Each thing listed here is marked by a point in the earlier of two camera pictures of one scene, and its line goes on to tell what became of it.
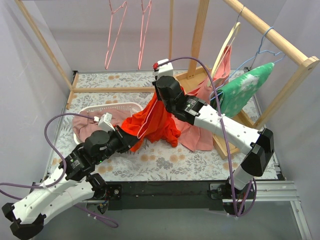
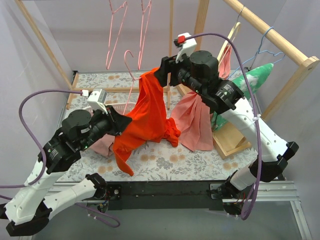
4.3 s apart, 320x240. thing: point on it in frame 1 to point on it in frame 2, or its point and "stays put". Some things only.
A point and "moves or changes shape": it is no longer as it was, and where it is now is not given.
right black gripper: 158,91 to 172,72
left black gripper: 125,139 to 114,121
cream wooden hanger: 227,42 stays put
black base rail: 166,195 stays put
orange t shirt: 156,123 moves or changes shape
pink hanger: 146,121 to 132,76
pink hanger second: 106,62 stays put
